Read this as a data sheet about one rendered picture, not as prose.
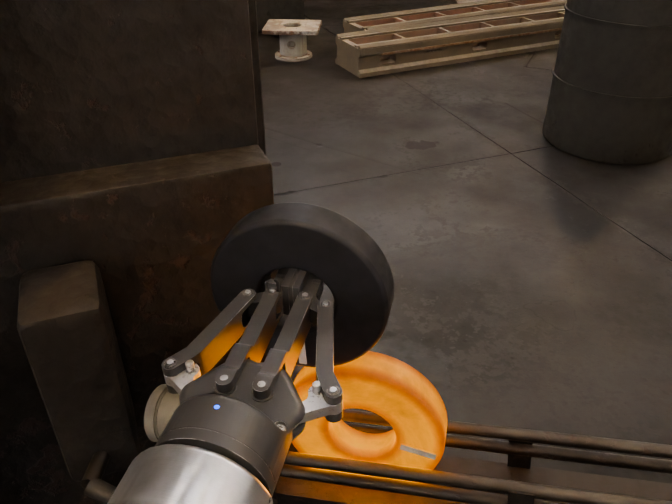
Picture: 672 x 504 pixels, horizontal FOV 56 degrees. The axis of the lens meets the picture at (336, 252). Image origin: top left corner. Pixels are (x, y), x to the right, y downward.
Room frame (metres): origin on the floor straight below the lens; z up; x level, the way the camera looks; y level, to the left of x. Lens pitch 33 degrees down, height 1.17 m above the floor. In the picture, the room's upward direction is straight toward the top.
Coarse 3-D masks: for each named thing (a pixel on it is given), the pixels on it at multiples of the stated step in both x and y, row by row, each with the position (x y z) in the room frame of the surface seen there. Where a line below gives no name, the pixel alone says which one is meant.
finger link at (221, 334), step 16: (240, 304) 0.38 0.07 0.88; (224, 320) 0.36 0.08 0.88; (240, 320) 0.37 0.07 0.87; (208, 336) 0.34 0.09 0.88; (224, 336) 0.35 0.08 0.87; (240, 336) 0.37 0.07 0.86; (192, 352) 0.33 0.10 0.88; (208, 352) 0.33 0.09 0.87; (224, 352) 0.35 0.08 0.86; (176, 368) 0.31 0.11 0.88; (208, 368) 0.33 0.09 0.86
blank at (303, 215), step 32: (256, 224) 0.42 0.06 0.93; (288, 224) 0.41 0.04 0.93; (320, 224) 0.41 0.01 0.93; (352, 224) 0.43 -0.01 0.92; (224, 256) 0.43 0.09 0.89; (256, 256) 0.42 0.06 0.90; (288, 256) 0.42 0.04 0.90; (320, 256) 0.41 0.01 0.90; (352, 256) 0.40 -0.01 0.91; (384, 256) 0.43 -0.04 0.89; (224, 288) 0.43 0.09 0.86; (256, 288) 0.42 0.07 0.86; (352, 288) 0.40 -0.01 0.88; (384, 288) 0.40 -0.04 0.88; (352, 320) 0.40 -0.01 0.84; (384, 320) 0.40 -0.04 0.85; (352, 352) 0.41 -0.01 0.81
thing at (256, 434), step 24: (192, 384) 0.30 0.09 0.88; (240, 384) 0.30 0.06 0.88; (288, 384) 0.30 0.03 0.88; (192, 408) 0.26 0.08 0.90; (216, 408) 0.25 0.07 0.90; (240, 408) 0.26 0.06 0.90; (264, 408) 0.28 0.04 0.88; (288, 408) 0.28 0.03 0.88; (168, 432) 0.25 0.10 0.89; (192, 432) 0.24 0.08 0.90; (216, 432) 0.24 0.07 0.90; (240, 432) 0.24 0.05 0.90; (264, 432) 0.25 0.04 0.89; (288, 432) 0.26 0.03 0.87; (240, 456) 0.23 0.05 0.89; (264, 456) 0.24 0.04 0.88; (264, 480) 0.23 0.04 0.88
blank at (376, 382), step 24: (360, 360) 0.42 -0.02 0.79; (384, 360) 0.42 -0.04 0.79; (360, 384) 0.40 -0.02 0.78; (384, 384) 0.40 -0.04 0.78; (408, 384) 0.40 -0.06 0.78; (432, 384) 0.42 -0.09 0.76; (360, 408) 0.40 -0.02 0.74; (384, 408) 0.40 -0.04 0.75; (408, 408) 0.39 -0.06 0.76; (432, 408) 0.39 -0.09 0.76; (312, 432) 0.41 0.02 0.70; (336, 432) 0.42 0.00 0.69; (360, 432) 0.43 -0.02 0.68; (408, 432) 0.39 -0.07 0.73; (432, 432) 0.38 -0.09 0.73; (336, 456) 0.41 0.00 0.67; (360, 456) 0.40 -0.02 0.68; (384, 456) 0.40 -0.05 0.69; (408, 456) 0.39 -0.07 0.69; (432, 456) 0.38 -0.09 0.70
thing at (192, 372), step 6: (192, 360) 0.32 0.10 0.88; (186, 366) 0.32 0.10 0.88; (192, 366) 0.32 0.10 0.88; (198, 366) 0.32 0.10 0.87; (186, 372) 0.32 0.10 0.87; (192, 372) 0.32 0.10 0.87; (198, 372) 0.32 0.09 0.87; (168, 378) 0.31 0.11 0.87; (174, 378) 0.31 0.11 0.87; (180, 378) 0.31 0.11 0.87; (186, 378) 0.31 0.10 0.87; (192, 378) 0.31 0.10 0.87; (168, 384) 0.31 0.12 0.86; (174, 384) 0.31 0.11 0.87; (180, 384) 0.31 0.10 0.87; (180, 390) 0.30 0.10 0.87
